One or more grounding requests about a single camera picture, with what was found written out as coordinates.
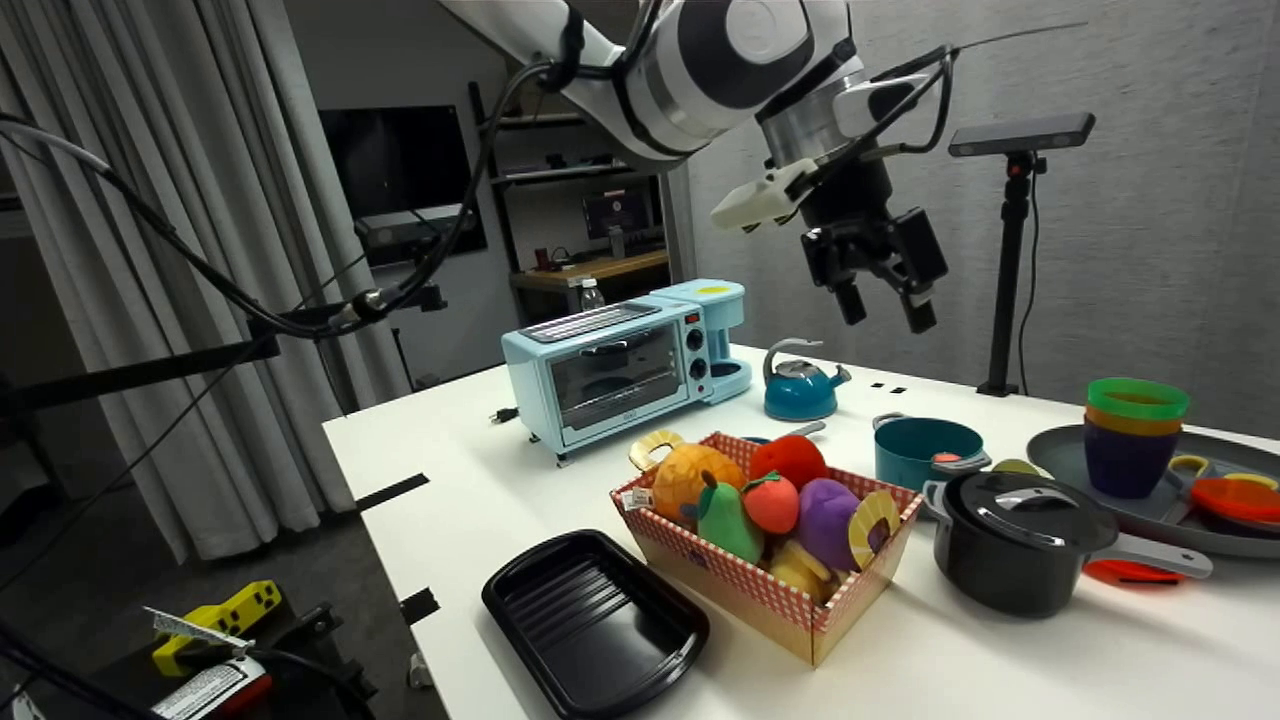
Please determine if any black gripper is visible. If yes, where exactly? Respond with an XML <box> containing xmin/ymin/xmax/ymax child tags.
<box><xmin>796</xmin><ymin>151</ymin><xmax>954</xmax><ymax>335</ymax></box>

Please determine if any glass lid silver handle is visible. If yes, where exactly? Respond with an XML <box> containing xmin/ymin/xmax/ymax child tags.
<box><xmin>937</xmin><ymin>470</ymin><xmax>1119</xmax><ymax>557</ymax></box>

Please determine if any teal toy pot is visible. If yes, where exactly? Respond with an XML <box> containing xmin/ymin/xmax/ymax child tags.
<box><xmin>873</xmin><ymin>413</ymin><xmax>996</xmax><ymax>492</ymax></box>

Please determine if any blue toy kettle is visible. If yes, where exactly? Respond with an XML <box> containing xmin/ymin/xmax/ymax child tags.
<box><xmin>759</xmin><ymin>335</ymin><xmax>855</xmax><ymax>425</ymax></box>

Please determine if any red toy apple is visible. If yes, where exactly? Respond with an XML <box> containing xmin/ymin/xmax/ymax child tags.
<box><xmin>745</xmin><ymin>432</ymin><xmax>832</xmax><ymax>497</ymax></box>

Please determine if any toy corn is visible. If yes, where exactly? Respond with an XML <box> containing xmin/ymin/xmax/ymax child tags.
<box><xmin>993</xmin><ymin>457</ymin><xmax>1064</xmax><ymax>489</ymax></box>

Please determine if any purple toy eggplant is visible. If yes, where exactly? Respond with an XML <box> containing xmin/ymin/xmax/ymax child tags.
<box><xmin>793</xmin><ymin>476</ymin><xmax>866</xmax><ymax>576</ymax></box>

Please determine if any toy fruit half slice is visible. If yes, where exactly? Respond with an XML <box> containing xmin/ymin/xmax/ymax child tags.
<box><xmin>846</xmin><ymin>489</ymin><xmax>907</xmax><ymax>572</ymax></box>

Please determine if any small red toy tomato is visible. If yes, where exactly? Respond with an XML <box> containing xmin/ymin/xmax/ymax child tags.
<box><xmin>741</xmin><ymin>472</ymin><xmax>805</xmax><ymax>541</ymax></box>

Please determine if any grey round plate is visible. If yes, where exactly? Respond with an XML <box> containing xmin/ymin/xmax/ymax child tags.
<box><xmin>1024</xmin><ymin>422</ymin><xmax>1280</xmax><ymax>564</ymax></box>

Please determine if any large orange toy fruit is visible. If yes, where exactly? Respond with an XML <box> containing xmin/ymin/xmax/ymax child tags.
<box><xmin>650</xmin><ymin>439</ymin><xmax>752</xmax><ymax>528</ymax></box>

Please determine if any light blue toy oven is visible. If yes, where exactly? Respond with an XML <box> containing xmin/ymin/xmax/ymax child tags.
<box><xmin>495</xmin><ymin>276</ymin><xmax>757</xmax><ymax>463</ymax></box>

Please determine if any green plastic cup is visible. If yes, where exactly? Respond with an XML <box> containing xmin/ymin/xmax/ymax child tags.
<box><xmin>1080</xmin><ymin>375</ymin><xmax>1192</xmax><ymax>427</ymax></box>

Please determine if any green toy pear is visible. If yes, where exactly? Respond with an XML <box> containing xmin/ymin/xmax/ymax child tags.
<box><xmin>694</xmin><ymin>476</ymin><xmax>770</xmax><ymax>567</ymax></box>

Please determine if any orange plastic cup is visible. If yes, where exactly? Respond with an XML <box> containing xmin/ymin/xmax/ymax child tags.
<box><xmin>1083</xmin><ymin>410</ymin><xmax>1187</xmax><ymax>445</ymax></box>

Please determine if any yellow toy banana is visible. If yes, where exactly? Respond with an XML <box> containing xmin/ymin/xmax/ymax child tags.
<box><xmin>766</xmin><ymin>537</ymin><xmax>837</xmax><ymax>606</ymax></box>

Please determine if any black shelf unit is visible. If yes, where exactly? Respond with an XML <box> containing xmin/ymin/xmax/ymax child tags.
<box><xmin>466</xmin><ymin>76</ymin><xmax>675</xmax><ymax>326</ymax></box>

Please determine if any purple plastic cup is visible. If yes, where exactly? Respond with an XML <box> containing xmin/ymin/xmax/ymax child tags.
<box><xmin>1080</xmin><ymin>425</ymin><xmax>1186</xmax><ymax>504</ymax></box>

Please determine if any grey backdrop curtain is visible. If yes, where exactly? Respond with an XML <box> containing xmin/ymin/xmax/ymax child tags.
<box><xmin>665</xmin><ymin>0</ymin><xmax>1280</xmax><ymax>436</ymax></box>

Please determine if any red checkered cardboard box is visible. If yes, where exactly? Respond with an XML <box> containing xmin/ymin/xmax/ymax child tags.
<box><xmin>607</xmin><ymin>427</ymin><xmax>928</xmax><ymax>673</ymax></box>

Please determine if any red spatula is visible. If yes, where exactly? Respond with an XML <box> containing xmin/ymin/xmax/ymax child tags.
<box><xmin>1080</xmin><ymin>557</ymin><xmax>1187</xmax><ymax>594</ymax></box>

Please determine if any orange toy dish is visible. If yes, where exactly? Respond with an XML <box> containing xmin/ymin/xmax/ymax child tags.
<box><xmin>1186</xmin><ymin>472</ymin><xmax>1280</xmax><ymax>537</ymax></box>

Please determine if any black baking tray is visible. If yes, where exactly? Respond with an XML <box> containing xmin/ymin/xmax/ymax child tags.
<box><xmin>476</xmin><ymin>528</ymin><xmax>712</xmax><ymax>720</ymax></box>

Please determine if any black monitor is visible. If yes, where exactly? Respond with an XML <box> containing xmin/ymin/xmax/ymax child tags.
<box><xmin>318</xmin><ymin>105</ymin><xmax>492</xmax><ymax>270</ymax></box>

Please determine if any black tape strip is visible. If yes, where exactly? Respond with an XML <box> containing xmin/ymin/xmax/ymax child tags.
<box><xmin>318</xmin><ymin>470</ymin><xmax>434</xmax><ymax>528</ymax></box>
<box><xmin>401</xmin><ymin>586</ymin><xmax>445</xmax><ymax>627</ymax></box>

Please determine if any yellow black tool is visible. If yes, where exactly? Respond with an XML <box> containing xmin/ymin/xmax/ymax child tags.
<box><xmin>150</xmin><ymin>576</ymin><xmax>287</xmax><ymax>684</ymax></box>

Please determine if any white pleated curtain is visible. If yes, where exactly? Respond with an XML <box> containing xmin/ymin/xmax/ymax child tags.
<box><xmin>0</xmin><ymin>0</ymin><xmax>417</xmax><ymax>564</ymax></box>

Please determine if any black metal boom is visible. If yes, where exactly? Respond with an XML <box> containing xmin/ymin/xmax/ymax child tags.
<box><xmin>0</xmin><ymin>281</ymin><xmax>451</xmax><ymax>418</ymax></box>

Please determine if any black camera stand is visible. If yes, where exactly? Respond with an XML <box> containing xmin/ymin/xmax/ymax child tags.
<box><xmin>975</xmin><ymin>151</ymin><xmax>1054</xmax><ymax>401</ymax></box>

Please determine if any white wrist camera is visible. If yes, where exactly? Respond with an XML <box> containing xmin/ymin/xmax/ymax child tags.
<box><xmin>707</xmin><ymin>158</ymin><xmax>820</xmax><ymax>239</ymax></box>

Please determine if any black camera bar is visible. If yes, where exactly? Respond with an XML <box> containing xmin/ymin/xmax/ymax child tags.
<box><xmin>949</xmin><ymin>111</ymin><xmax>1102</xmax><ymax>160</ymax></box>

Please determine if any black pot grey handle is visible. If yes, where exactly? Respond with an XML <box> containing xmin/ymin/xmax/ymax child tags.
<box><xmin>915</xmin><ymin>470</ymin><xmax>1218</xmax><ymax>622</ymax></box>

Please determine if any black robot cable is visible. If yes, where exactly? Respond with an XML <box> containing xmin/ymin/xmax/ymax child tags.
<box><xmin>0</xmin><ymin>63</ymin><xmax>566</xmax><ymax>339</ymax></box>

